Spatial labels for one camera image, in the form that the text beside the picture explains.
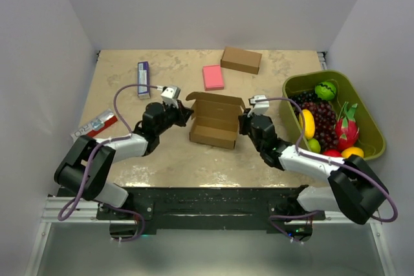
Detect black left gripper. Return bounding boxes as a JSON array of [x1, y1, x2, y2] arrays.
[[156, 100, 194, 136]]

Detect brown cardboard box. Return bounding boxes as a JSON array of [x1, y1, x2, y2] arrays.
[[221, 47, 262, 75], [186, 92, 245, 150]]

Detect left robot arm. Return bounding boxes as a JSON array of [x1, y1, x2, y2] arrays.
[[54, 101, 193, 219]]

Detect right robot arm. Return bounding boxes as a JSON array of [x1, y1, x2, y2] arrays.
[[238, 113, 391, 224]]

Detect purple toothpaste box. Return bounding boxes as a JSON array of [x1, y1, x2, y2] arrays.
[[137, 61, 151, 100]]

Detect red white toothpaste box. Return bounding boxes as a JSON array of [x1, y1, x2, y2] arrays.
[[71, 109, 118, 142]]

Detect closed brown cardboard box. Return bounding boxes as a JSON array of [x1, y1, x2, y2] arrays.
[[221, 47, 262, 75]]

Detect dark blue toy grapes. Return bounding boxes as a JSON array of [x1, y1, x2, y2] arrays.
[[290, 91, 320, 109]]

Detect green toy lime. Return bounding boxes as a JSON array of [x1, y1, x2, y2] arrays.
[[307, 138, 321, 154]]

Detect pink sticky note pad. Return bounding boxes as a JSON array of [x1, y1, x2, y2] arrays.
[[202, 65, 224, 91]]

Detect red purple toy grapes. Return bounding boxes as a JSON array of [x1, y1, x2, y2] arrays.
[[302, 101, 338, 152]]

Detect red toy apple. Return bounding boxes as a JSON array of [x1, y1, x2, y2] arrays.
[[322, 149, 342, 157]]

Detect green toy melon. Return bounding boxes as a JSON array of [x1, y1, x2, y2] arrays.
[[314, 81, 337, 101]]

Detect pink toy dragon fruit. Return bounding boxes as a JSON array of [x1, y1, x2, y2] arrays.
[[334, 101, 360, 151]]

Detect orange yellow toy fruit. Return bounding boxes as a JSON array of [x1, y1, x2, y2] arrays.
[[341, 147, 364, 158]]

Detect olive green plastic bin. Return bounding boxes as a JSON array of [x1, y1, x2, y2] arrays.
[[282, 70, 386, 162]]

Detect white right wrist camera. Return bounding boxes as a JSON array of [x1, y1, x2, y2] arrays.
[[248, 95, 270, 117]]

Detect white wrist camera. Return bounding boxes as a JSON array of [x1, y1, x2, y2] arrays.
[[248, 95, 270, 117], [161, 85, 180, 108]]

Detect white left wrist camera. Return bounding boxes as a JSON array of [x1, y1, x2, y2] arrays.
[[161, 85, 180, 108]]

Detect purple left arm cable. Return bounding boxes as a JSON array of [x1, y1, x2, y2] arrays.
[[57, 84, 166, 242]]

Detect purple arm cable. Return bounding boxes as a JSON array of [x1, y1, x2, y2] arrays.
[[252, 96, 398, 224], [57, 84, 166, 242]]

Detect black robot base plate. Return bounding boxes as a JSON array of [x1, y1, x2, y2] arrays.
[[97, 186, 306, 237]]

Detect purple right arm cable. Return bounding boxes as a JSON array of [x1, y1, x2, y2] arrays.
[[252, 96, 398, 224]]

